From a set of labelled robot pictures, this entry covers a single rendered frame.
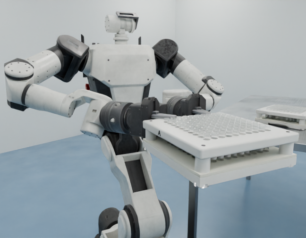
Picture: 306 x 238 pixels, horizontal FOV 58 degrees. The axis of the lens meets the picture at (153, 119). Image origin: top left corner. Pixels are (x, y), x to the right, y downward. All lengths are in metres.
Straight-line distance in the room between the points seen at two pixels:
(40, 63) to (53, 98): 0.19
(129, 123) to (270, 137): 0.35
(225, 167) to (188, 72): 0.73
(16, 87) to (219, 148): 0.61
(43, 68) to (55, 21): 3.27
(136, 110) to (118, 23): 0.52
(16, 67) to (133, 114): 0.38
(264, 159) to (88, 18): 4.15
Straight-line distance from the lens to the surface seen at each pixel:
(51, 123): 4.23
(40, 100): 0.85
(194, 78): 1.19
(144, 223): 1.06
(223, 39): 5.43
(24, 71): 0.89
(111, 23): 1.14
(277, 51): 5.03
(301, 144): 1.27
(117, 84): 1.08
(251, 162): 0.56
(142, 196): 1.09
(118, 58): 1.08
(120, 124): 0.73
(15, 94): 0.88
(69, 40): 1.12
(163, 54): 1.21
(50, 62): 1.02
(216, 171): 0.51
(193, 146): 0.49
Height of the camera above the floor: 1.18
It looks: 12 degrees down
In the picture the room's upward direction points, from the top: straight up
